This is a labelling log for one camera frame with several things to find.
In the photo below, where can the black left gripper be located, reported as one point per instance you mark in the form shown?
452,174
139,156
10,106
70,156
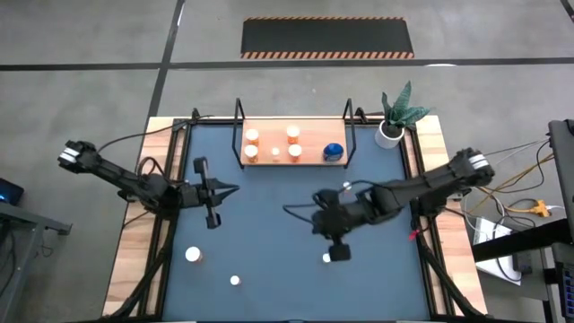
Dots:
195,196

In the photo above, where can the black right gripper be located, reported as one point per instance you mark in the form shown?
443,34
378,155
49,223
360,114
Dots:
334,217

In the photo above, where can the slim pale yellow pill bottle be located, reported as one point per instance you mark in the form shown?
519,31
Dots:
275,152
326,258

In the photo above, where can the white cylinder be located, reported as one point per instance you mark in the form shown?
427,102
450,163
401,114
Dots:
251,151
193,254
295,150

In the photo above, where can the blue medicine bottle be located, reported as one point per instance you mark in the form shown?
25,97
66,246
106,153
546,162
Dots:
333,152

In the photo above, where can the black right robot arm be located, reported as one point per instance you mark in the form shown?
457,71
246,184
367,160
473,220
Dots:
426,184

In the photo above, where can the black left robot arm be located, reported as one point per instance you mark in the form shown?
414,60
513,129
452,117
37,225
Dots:
116,177

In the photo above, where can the blue-grey table mat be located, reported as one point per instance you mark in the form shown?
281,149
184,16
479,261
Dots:
269,260

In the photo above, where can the snake plant in white pot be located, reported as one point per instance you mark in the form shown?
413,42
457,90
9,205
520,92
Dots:
394,123

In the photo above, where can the white sheet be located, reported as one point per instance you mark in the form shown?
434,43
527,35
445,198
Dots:
491,264

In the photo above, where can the black hazard-striped floor mat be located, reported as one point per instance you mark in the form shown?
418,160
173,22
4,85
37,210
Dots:
327,38

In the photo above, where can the grey metal cart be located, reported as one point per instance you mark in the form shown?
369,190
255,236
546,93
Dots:
27,220

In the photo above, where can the yellow power adapter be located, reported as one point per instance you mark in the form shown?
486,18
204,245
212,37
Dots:
539,208

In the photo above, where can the black device with blue light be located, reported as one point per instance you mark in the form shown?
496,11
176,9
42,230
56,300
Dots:
11,190

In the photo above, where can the device with coloured buttons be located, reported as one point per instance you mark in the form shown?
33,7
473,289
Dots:
568,287

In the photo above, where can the wooden shelf black metal frame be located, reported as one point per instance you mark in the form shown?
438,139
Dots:
314,134

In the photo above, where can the black metal table frame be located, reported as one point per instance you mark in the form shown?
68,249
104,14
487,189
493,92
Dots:
162,278

